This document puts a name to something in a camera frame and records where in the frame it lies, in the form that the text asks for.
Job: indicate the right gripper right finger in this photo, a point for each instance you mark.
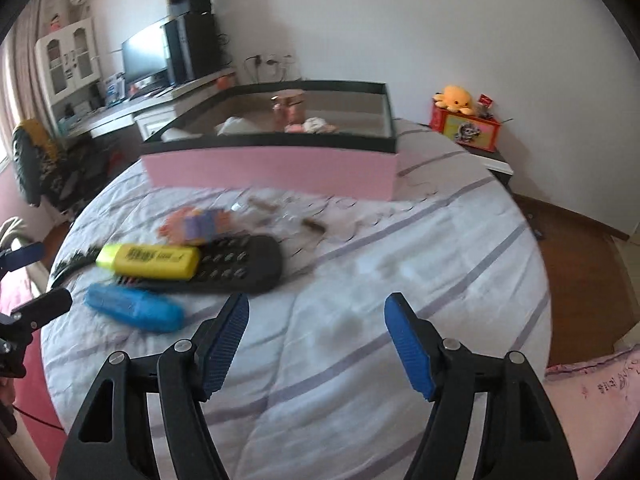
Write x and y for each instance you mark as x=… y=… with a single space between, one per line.
x=444 y=379

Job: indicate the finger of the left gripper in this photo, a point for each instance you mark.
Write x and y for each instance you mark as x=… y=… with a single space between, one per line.
x=42 y=310
x=14 y=259

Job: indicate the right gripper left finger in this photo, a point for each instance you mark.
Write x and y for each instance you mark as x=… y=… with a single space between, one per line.
x=189 y=373

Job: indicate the blue highlighter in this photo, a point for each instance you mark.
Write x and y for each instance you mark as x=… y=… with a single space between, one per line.
x=136 y=308

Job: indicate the black hair clip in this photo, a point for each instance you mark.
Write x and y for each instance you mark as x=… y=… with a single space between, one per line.
x=71 y=266

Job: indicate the yellow highlighter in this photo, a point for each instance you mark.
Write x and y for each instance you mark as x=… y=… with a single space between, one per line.
x=155 y=262

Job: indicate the colourful block figure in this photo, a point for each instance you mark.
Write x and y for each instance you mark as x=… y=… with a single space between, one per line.
x=194 y=227

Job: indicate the clear glass bottle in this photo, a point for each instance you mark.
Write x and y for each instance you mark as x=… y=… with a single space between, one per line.
x=280 y=220

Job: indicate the white cup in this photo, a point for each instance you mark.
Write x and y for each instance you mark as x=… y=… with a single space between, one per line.
x=237 y=125

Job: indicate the white pink block figure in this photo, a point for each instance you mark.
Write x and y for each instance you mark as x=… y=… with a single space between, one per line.
x=313 y=125

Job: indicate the rose gold lidded jar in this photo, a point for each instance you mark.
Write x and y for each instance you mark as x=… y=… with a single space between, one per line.
x=288 y=108

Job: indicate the black office chair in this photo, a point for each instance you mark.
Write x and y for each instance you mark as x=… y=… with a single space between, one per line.
x=66 y=178

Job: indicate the black remote control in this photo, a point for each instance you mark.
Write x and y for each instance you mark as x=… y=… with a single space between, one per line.
x=238 y=263

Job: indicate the white striped quilt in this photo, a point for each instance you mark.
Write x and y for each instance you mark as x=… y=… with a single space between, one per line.
x=316 y=390

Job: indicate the pink pillow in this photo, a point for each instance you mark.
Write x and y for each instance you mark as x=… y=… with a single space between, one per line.
x=596 y=402

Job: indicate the white desk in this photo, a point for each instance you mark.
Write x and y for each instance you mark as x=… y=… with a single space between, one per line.
x=152 y=113

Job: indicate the white glass-door cabinet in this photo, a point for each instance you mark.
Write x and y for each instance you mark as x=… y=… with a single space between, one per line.
x=67 y=61

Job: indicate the white bedside cabinet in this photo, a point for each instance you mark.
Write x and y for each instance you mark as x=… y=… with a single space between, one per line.
x=496 y=164

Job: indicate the red printed box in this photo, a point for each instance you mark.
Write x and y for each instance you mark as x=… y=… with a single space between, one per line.
x=469 y=131

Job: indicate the computer monitor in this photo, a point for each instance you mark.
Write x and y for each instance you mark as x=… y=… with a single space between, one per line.
x=144 y=55

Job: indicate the pink box with dark rim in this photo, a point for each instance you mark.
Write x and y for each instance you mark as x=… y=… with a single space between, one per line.
x=360 y=160

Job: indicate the yellow octopus plush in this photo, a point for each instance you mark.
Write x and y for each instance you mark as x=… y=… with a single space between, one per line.
x=455 y=99

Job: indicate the black computer tower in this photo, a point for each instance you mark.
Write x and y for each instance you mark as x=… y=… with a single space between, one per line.
x=194 y=50

